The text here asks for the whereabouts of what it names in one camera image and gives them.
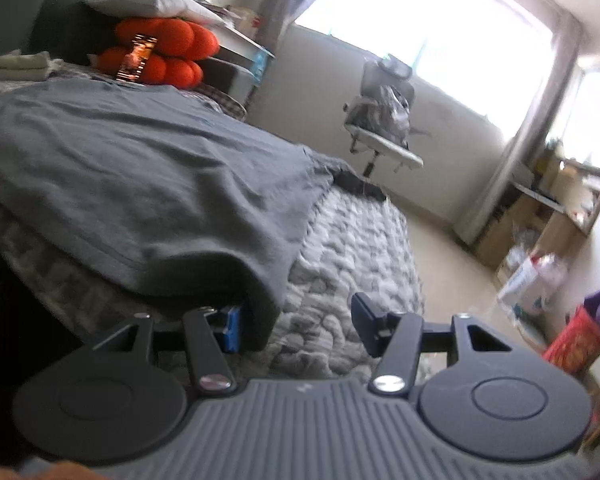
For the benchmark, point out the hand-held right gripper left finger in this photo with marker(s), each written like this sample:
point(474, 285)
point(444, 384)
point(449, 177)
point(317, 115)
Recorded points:
point(232, 330)

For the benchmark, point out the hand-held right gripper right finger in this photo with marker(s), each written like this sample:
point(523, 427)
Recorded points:
point(367, 322)

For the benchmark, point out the grey t-shirt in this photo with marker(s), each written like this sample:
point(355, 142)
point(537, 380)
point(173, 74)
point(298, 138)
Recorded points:
point(155, 175)

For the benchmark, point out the person's right hand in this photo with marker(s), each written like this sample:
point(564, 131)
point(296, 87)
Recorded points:
point(40, 472)

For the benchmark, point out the grey checked blanket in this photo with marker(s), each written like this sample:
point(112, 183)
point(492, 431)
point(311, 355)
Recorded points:
point(345, 260)

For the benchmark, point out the white grey office chair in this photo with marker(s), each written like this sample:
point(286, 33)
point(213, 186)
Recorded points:
point(385, 150)

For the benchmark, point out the clear plastic bag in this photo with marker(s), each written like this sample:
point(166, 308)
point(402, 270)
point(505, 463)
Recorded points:
point(550, 266)

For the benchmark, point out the wooden shelf desk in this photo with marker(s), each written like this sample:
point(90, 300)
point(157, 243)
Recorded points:
point(530, 220)

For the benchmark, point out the grey backpack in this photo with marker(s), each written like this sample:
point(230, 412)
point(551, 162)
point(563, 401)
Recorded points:
point(385, 115)

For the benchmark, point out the red bag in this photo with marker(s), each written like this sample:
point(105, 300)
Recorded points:
point(577, 345)

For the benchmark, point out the blue plastic bag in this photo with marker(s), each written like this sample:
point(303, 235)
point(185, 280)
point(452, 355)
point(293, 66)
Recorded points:
point(261, 64)

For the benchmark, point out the orange pumpkin plush cushion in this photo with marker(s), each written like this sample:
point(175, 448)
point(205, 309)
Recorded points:
point(180, 42)

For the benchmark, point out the white bookshelf desk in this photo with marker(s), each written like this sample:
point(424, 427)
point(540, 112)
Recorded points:
point(240, 35)

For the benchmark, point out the light grey pillow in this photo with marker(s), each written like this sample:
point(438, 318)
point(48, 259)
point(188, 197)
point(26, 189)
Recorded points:
point(150, 2)

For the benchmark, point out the beige folded cloth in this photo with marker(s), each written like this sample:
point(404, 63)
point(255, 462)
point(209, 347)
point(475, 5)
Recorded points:
point(20, 65)

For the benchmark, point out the dark grey sofa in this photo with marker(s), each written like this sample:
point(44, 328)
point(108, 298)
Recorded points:
point(10, 10)

